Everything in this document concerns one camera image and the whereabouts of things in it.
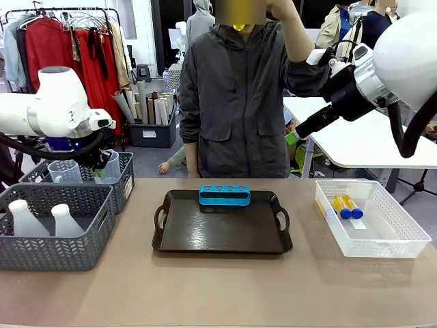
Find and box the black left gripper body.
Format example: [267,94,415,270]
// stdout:
[80,131,112,168]

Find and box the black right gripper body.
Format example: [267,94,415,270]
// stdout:
[315,64,376,131]

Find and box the clear plastic measuring cup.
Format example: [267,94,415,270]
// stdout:
[47,159,83,184]
[97,149,121,185]

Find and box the white plastic conical flask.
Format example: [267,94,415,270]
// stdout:
[7,200,51,237]
[51,204,85,237]

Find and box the person's left forearm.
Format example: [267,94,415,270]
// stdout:
[268,3,315,64]

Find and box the person's right forearm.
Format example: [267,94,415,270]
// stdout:
[186,141,201,179]

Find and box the person's left hand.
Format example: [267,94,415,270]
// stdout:
[266,0,287,14]

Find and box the green chair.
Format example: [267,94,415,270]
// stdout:
[295,145,324,174]

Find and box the small grey plastic basket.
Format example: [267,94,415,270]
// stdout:
[18,151,135,216]

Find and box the blue cloth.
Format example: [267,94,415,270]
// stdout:
[46,136,74,152]

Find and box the white background table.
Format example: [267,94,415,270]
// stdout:
[283,96,437,170]

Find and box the dark grey storage bin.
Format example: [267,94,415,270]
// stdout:
[128,105,178,148]

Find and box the slanted grey paper roll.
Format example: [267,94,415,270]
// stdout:
[112,90,136,124]

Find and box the brown paper roll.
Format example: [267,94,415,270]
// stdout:
[146,97,156,126]

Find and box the tall grey paper roll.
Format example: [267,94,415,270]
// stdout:
[136,81,150,126]

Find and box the person in grey jacket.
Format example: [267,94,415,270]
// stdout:
[179,0,332,179]

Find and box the crouching person green sleeve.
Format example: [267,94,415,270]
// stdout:
[158,145,188,174]

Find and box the person in beige coat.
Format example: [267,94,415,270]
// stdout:
[315,0,356,51]

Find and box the person in navy top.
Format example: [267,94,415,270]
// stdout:
[361,0,399,51]

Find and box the blue test tube rack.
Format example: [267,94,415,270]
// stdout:
[199,184,252,208]

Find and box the large grey plastic basket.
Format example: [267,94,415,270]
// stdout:
[0,182,117,273]

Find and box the grey step stool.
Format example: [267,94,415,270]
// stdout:
[136,64,153,83]

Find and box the beige garment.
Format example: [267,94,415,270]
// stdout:
[109,22,132,90]

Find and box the black plastic tray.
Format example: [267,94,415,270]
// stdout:
[152,189,294,254]

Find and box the black tripod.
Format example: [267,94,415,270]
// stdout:
[397,169,437,206]

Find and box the red garment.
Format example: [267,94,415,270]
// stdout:
[25,18,124,136]

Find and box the light grey garment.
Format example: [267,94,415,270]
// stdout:
[2,13,35,90]

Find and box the black clothes rack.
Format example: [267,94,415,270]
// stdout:
[0,6,126,151]

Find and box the white perforated plastic basket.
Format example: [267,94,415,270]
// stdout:
[314,179,433,259]

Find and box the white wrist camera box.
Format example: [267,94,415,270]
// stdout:
[306,49,330,66]

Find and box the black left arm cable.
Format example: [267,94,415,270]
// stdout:
[0,131,103,161]

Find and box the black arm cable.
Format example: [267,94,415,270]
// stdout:
[0,131,103,161]
[387,92,437,159]

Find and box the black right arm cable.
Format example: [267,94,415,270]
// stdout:
[387,92,437,159]

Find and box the black strap garment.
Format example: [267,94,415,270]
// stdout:
[87,27,109,81]

